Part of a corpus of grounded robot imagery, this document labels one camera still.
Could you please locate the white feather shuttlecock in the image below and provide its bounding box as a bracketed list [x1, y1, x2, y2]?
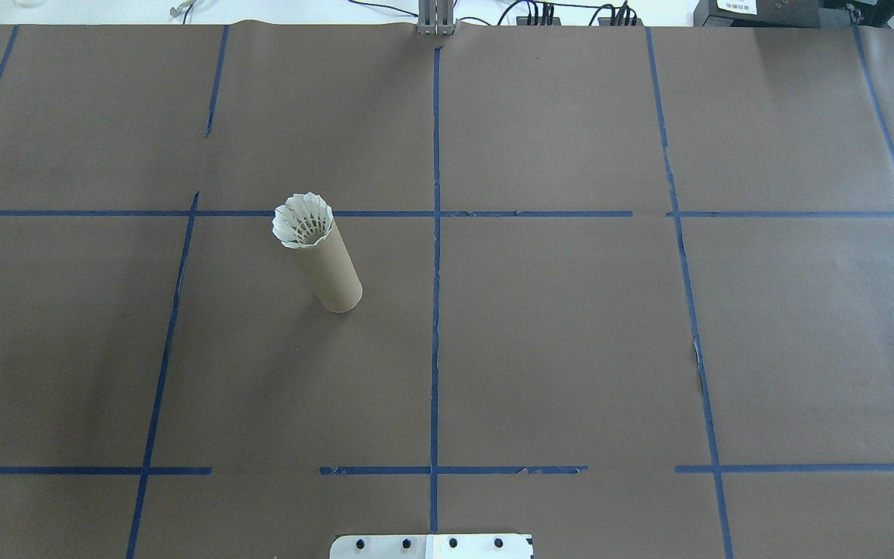
[272, 193, 335, 250]

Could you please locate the brown cardboard tube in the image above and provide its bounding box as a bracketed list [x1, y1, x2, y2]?
[282, 217, 364, 314]

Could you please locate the black computer box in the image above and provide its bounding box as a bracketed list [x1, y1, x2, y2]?
[692, 0, 830, 29]

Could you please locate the aluminium profile post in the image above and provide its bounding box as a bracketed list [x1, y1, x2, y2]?
[415, 0, 458, 38]

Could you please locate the white pedestal column with plate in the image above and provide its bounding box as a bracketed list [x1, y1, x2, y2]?
[329, 533, 535, 559]

